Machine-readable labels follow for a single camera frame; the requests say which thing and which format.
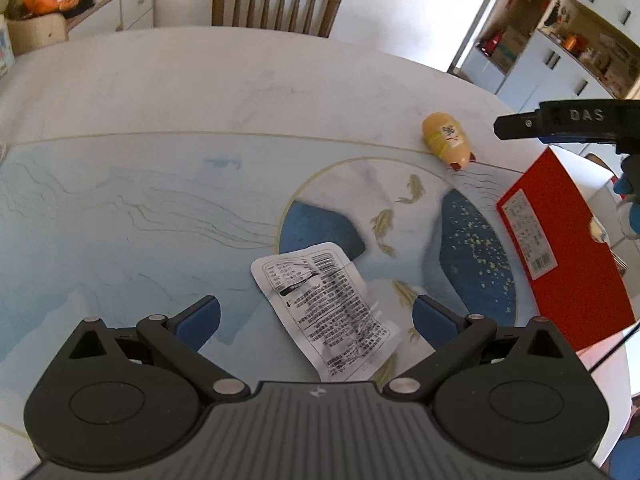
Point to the blue gloved right hand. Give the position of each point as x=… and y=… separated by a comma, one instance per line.
x=627, y=187

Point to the white printed sachet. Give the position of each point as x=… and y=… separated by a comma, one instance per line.
x=325, y=306

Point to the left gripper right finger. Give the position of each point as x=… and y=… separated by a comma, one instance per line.
x=457, y=340

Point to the white sideboard cabinet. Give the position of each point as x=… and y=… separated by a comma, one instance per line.
x=104, y=17

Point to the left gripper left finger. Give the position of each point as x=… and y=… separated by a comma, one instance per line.
x=175, y=342

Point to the yellow capsule toy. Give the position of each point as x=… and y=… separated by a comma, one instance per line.
x=445, y=138

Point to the white wall cabinet unit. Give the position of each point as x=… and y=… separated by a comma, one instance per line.
x=526, y=52

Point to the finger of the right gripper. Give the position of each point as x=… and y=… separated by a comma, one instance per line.
x=571, y=121

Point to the red cardboard box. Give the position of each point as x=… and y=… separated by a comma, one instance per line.
x=572, y=275

